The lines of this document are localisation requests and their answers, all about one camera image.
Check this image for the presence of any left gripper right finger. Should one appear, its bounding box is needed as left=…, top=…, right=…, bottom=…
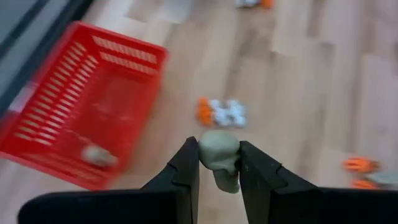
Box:
left=239, top=141, right=320, bottom=224

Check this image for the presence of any red plastic basket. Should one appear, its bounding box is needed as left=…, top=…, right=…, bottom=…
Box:
left=0, top=21, right=169, bottom=191

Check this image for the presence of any white plastic skeleton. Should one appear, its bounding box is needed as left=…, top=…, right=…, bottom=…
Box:
left=235, top=0, right=262, bottom=9
left=211, top=98, right=247, bottom=128

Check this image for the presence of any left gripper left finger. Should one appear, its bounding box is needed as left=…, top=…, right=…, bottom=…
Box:
left=141, top=136, right=200, bottom=224

